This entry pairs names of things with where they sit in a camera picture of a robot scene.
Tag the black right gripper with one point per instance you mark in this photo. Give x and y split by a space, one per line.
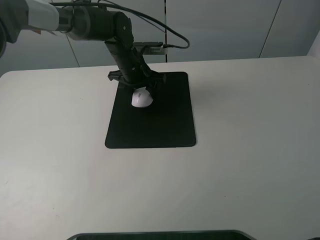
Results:
133 71

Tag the white computer mouse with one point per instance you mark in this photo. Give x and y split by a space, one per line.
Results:
141 98

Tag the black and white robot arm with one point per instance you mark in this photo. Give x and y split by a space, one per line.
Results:
82 21

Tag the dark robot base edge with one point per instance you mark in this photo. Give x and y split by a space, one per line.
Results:
167 235

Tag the black mouse pad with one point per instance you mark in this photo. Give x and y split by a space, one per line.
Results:
167 123

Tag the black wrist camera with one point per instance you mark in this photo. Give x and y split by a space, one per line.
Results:
150 48

